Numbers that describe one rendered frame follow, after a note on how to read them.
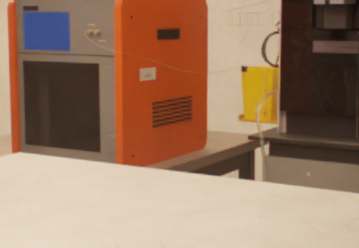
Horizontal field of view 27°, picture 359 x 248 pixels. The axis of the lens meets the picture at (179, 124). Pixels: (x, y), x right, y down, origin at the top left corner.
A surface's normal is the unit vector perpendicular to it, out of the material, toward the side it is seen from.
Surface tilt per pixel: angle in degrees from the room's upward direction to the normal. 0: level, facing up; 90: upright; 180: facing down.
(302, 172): 90
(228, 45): 90
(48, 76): 90
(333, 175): 90
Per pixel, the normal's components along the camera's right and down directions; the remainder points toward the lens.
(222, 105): -0.51, 0.12
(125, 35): 0.86, 0.07
